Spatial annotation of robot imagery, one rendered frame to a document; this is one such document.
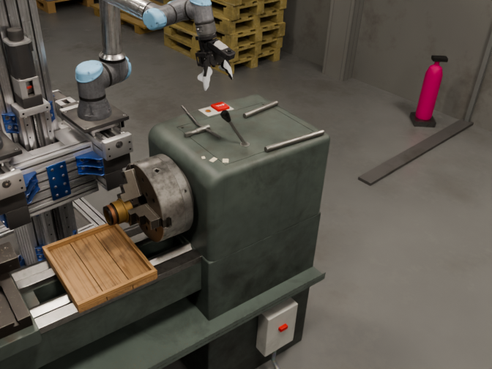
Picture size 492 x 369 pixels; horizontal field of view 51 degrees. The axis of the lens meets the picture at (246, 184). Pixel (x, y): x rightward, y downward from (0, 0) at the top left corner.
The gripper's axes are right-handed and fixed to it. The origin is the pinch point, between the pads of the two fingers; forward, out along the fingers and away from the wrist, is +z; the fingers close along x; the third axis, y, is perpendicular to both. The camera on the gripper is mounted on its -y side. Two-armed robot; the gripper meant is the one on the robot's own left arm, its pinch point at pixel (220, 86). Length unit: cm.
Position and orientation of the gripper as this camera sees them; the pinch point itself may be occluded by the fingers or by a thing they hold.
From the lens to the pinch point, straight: 208.2
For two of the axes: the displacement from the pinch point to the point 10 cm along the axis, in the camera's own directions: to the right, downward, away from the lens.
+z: 1.6, 8.8, 4.4
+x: -6.7, 4.2, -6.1
